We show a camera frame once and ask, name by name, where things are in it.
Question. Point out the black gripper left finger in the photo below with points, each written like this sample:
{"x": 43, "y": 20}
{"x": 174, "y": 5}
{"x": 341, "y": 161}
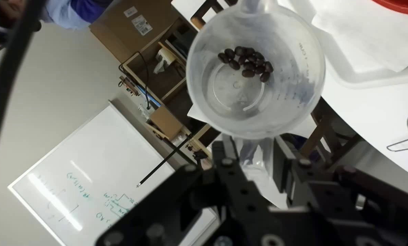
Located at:
{"x": 234, "y": 182}

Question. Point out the white cushioned wooden chair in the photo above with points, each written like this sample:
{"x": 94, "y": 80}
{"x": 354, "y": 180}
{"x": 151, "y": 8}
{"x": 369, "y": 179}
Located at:
{"x": 323, "y": 130}

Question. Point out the white paper napkin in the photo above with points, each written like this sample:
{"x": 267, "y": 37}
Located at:
{"x": 371, "y": 35}

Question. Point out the brown cardboard box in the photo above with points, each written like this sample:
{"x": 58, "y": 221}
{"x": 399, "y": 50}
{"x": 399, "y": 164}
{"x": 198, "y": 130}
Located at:
{"x": 143, "y": 76}

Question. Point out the orange bowl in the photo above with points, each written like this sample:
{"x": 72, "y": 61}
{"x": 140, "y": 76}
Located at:
{"x": 401, "y": 5}

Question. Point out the small cardboard box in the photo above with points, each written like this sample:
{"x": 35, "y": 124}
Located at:
{"x": 166, "y": 120}

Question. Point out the clear plastic measuring jar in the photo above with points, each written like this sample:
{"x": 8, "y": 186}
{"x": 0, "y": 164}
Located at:
{"x": 258, "y": 104}

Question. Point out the whiteboard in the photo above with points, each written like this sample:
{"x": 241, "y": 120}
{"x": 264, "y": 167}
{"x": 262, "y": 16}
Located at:
{"x": 88, "y": 182}

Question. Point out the person in blue sweater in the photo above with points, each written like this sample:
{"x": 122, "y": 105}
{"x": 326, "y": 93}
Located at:
{"x": 67, "y": 8}

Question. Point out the black tripod pole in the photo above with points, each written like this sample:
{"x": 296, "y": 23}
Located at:
{"x": 162, "y": 164}

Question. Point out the large cardboard box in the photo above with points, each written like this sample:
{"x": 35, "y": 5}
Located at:
{"x": 125, "y": 24}

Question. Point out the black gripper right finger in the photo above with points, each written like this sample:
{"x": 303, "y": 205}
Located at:
{"x": 296, "y": 182}

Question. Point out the dark coffee beans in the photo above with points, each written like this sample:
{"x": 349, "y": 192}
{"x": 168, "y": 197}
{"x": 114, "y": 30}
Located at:
{"x": 245, "y": 61}

